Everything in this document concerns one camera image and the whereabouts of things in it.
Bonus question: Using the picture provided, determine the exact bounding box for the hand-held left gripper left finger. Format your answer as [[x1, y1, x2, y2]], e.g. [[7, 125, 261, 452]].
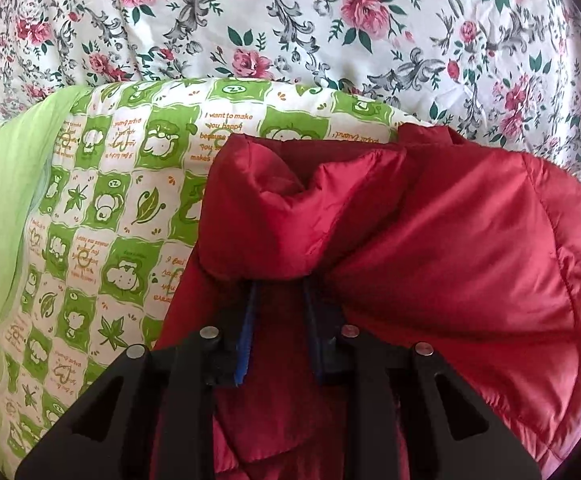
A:
[[15, 280, 259, 480]]

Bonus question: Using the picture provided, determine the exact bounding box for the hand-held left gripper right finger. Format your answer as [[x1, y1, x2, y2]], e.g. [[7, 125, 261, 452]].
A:
[[302, 279, 542, 480]]

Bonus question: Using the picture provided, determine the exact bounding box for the red quilted jacket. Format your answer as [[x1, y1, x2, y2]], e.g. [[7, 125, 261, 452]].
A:
[[150, 122, 581, 480]]

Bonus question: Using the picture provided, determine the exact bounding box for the green printed blanket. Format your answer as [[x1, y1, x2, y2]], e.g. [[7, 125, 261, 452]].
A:
[[0, 77, 423, 467]]

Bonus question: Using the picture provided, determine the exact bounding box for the white floral quilt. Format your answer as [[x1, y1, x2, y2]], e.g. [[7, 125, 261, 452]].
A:
[[0, 0, 581, 197]]

